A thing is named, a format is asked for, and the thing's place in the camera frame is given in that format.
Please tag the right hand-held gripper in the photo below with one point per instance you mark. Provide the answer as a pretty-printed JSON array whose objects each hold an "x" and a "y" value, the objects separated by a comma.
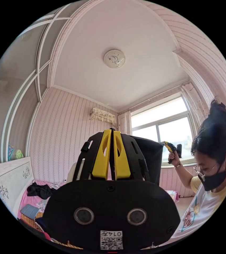
[{"x": 173, "y": 148}]

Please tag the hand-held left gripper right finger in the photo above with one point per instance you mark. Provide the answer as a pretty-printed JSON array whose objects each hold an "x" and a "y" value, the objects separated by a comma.
[{"x": 121, "y": 158}]

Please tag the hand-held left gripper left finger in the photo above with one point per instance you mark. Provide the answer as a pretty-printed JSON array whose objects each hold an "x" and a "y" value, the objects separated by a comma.
[{"x": 102, "y": 156}]

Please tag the person's right forearm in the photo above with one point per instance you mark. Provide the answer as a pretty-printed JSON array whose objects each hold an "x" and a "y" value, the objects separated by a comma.
[{"x": 185, "y": 175}]

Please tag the person's right hand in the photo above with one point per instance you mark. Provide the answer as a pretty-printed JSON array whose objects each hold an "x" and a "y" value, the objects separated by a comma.
[{"x": 175, "y": 159}]

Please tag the window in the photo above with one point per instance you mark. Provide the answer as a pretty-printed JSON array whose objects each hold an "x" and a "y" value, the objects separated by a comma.
[{"x": 162, "y": 127}]

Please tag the cream pillow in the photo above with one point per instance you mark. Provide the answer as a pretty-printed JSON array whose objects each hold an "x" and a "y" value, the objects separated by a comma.
[{"x": 71, "y": 171}]

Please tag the white dotted curtain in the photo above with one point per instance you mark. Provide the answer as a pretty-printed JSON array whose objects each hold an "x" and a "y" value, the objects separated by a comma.
[
  {"x": 194, "y": 101},
  {"x": 124, "y": 123}
]

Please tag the air conditioner with cloth cover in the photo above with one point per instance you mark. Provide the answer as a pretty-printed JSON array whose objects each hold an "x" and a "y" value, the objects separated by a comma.
[{"x": 103, "y": 115}]

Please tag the crumpled black garment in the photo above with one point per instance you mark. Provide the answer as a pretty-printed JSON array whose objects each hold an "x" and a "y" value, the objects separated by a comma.
[{"x": 39, "y": 191}]

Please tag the person's body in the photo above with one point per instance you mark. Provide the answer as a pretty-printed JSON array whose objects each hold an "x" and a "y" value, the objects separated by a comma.
[{"x": 206, "y": 208}]

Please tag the bed with pink printed sheet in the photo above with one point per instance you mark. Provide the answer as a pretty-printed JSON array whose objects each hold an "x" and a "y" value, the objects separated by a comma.
[{"x": 30, "y": 200}]

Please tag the grey flat tablet case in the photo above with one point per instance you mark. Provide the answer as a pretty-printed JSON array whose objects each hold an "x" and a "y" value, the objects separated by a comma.
[{"x": 29, "y": 211}]

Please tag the pile of clothes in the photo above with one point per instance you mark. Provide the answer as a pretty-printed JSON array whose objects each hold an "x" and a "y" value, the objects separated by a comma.
[{"x": 43, "y": 230}]

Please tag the built-in cupboard with sliding doors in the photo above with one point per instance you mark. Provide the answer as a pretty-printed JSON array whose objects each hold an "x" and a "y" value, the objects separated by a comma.
[{"x": 19, "y": 103}]

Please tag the round ceiling lamp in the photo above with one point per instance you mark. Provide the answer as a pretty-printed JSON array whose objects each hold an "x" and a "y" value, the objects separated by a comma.
[{"x": 114, "y": 59}]

